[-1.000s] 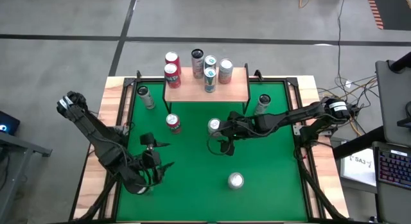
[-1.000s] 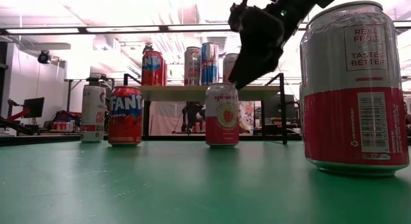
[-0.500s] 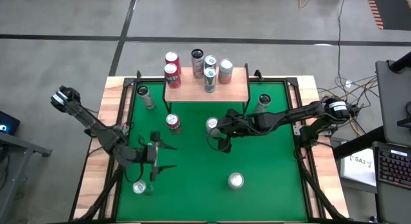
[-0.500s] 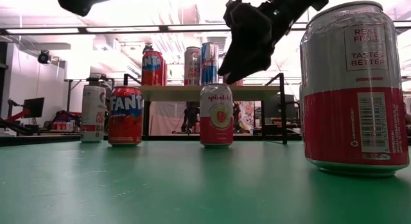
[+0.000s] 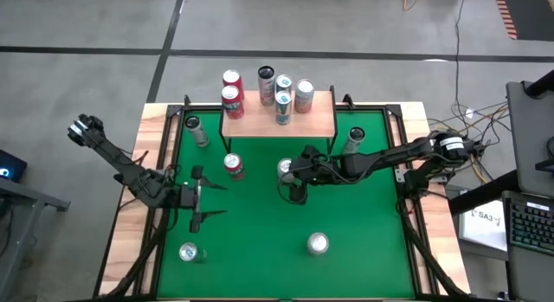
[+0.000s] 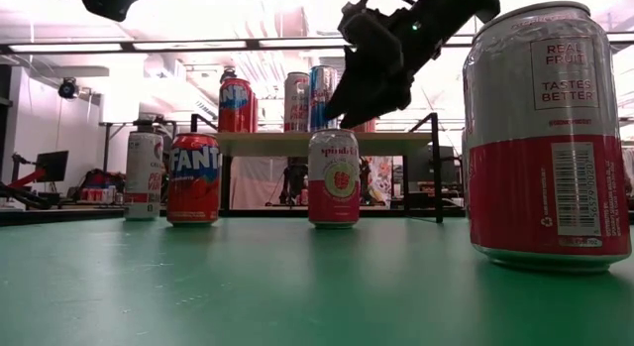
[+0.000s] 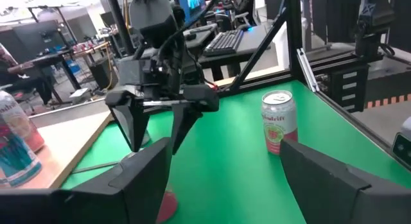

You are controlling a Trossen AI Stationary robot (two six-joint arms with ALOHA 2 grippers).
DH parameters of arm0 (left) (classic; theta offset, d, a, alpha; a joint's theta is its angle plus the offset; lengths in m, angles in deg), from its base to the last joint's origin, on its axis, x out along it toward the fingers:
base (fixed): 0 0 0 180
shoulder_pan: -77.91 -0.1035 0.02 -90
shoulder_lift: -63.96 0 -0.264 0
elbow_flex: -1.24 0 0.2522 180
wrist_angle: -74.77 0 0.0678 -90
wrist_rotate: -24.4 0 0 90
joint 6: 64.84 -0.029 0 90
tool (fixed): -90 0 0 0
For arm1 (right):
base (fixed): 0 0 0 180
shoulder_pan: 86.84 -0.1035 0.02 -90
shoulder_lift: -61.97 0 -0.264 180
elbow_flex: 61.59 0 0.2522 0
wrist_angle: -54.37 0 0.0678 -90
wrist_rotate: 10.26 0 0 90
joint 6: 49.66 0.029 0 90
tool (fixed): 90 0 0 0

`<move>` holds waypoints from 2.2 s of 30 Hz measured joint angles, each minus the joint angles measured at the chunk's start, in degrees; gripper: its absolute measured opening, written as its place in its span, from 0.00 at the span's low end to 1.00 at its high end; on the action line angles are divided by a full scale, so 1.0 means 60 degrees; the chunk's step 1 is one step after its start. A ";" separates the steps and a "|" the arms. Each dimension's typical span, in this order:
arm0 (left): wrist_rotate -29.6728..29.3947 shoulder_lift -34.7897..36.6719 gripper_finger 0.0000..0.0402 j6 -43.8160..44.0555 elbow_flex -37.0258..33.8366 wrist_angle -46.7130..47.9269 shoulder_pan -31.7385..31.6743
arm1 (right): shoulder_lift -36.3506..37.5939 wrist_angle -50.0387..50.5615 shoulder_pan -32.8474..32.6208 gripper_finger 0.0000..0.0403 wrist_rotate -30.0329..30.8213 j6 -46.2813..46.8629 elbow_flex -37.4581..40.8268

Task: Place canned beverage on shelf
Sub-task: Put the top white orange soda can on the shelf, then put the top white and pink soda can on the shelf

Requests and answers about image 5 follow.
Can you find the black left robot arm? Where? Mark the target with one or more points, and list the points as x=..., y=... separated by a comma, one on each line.
x=117, y=159

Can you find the blue silver Red Bull can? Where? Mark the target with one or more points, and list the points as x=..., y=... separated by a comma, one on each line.
x=283, y=82

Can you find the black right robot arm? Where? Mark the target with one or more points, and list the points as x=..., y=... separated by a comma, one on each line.
x=389, y=157

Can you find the white red Spindrift can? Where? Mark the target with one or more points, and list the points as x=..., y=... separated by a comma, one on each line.
x=318, y=243
x=283, y=165

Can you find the Spindrift grapefruit can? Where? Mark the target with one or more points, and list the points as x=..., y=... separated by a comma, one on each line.
x=304, y=90

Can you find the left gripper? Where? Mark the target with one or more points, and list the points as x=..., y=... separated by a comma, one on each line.
x=187, y=196

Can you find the white Celsius peach can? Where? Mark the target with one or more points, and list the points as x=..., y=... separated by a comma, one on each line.
x=355, y=139
x=266, y=77
x=197, y=131

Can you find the white paper sign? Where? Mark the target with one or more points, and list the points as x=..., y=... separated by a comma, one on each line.
x=485, y=226

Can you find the white metal bracket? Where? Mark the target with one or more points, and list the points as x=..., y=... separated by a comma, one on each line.
x=400, y=175

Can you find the teal Red Bull can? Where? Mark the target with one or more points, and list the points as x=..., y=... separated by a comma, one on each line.
x=188, y=252
x=283, y=100

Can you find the black device with blue lights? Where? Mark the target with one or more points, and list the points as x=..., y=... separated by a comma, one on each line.
x=13, y=163

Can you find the black keyboard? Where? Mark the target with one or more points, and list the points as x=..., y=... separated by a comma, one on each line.
x=530, y=224

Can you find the red Fanta strawberry can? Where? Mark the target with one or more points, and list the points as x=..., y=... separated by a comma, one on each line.
x=231, y=77
x=230, y=96
x=233, y=163

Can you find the black aluminium table frame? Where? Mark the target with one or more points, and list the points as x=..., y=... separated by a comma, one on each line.
x=203, y=107

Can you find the black power strip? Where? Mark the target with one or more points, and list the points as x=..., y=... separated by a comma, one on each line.
x=478, y=149

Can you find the wooden shelf with black legs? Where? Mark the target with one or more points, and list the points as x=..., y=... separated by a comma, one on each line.
x=259, y=124

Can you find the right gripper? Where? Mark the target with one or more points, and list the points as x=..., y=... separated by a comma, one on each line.
x=318, y=172

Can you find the black orange-striped floor mat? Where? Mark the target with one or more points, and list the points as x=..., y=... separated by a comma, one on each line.
x=532, y=12

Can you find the grey metal desk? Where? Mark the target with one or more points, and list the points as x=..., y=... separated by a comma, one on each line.
x=26, y=194

